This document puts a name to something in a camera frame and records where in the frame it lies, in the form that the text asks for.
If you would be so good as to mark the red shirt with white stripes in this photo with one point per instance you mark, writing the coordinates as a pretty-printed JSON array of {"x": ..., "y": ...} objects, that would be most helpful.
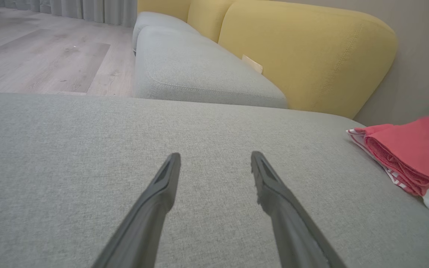
[{"x": 404, "y": 156}]

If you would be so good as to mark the narrow yellow sofa back cushion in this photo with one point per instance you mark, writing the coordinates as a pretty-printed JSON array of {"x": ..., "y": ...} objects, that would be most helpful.
[{"x": 207, "y": 16}]

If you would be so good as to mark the beige sofa label tag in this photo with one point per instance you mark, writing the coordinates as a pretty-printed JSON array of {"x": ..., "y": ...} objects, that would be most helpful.
[{"x": 252, "y": 64}]

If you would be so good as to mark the grey pleated curtain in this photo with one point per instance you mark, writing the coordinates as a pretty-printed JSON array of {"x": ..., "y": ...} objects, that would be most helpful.
[{"x": 69, "y": 9}]

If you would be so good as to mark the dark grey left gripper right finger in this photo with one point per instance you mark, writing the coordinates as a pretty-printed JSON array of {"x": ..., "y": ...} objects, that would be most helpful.
[{"x": 292, "y": 230}]

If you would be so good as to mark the small grey sofa seat cushion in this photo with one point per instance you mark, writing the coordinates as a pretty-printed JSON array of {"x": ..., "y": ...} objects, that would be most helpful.
[{"x": 155, "y": 20}]

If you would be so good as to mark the yellow and grey sofa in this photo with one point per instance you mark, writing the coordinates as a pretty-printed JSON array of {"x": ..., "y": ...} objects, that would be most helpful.
[{"x": 88, "y": 149}]

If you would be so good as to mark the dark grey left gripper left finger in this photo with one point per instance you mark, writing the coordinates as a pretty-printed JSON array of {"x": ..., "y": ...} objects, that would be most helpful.
[{"x": 143, "y": 219}]

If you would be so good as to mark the yellow sofa corner back cushion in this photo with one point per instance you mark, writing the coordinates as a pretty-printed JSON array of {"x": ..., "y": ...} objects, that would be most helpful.
[{"x": 162, "y": 7}]

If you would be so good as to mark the large yellow sofa back cushion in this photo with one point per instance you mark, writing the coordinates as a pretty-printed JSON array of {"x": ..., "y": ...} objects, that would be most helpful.
[{"x": 311, "y": 56}]

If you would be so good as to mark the large grey sofa seat cushion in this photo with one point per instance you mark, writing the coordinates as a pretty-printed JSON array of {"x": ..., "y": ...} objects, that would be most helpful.
[{"x": 199, "y": 67}]

